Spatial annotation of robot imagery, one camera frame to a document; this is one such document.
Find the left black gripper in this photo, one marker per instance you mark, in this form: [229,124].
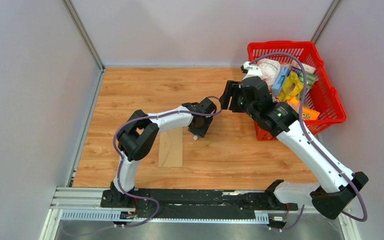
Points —
[201,132]

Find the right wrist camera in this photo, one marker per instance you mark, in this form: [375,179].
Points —
[251,70]

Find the orange snack bag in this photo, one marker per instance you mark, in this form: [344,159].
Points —
[307,113]

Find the green packet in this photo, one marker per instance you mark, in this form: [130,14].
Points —
[311,79]

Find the yellow snack bag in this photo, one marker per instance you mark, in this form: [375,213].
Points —
[292,86]

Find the red plastic basket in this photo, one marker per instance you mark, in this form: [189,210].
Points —
[322,96]

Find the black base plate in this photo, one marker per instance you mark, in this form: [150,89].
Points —
[201,203]

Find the aluminium frame rail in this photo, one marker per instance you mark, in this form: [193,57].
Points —
[75,213]

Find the blue box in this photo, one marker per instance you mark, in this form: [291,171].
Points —
[280,79]

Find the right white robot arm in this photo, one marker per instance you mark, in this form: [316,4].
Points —
[336,185]

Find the brown paper envelope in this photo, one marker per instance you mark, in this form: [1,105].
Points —
[170,153]

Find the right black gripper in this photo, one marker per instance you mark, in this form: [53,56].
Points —
[232,89]

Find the white crumpled bag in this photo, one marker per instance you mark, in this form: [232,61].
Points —
[270,70]

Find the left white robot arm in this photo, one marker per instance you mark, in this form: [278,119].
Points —
[134,139]

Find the white red small box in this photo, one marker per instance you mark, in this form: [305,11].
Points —
[308,69]

